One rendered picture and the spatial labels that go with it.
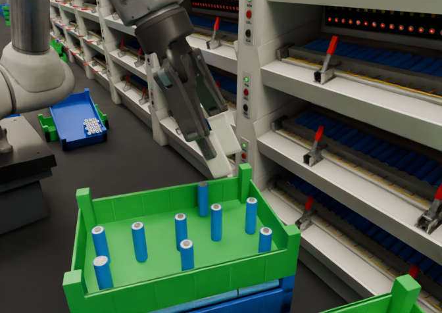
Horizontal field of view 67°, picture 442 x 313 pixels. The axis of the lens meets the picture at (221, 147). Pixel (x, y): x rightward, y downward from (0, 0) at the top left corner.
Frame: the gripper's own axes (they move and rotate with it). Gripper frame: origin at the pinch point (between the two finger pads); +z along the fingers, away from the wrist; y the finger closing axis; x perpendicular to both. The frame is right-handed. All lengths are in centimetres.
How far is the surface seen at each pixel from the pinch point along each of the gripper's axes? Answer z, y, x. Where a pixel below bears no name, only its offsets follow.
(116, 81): -11, -136, -102
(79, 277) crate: 2.0, 21.0, -14.0
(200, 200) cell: 9.0, -1.6, -8.6
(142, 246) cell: 7.1, 10.4, -13.8
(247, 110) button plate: 7.1, -39.9, -5.4
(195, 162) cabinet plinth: 29, -71, -44
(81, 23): -57, -185, -137
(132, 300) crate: 8.6, 18.9, -11.6
